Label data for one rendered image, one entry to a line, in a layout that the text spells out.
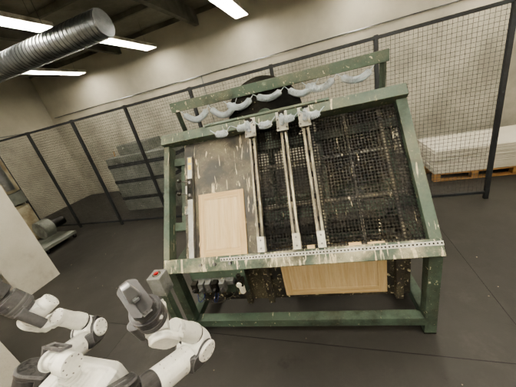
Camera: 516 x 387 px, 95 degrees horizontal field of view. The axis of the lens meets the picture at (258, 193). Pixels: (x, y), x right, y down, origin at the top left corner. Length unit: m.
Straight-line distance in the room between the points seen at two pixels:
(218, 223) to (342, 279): 1.22
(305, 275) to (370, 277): 0.56
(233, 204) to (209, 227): 0.30
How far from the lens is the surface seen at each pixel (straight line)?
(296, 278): 2.37
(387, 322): 2.47
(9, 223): 5.21
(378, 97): 2.24
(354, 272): 2.35
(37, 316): 1.30
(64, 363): 1.03
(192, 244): 2.23
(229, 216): 2.12
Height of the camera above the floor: 2.06
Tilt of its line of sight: 22 degrees down
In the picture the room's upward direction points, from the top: 13 degrees counter-clockwise
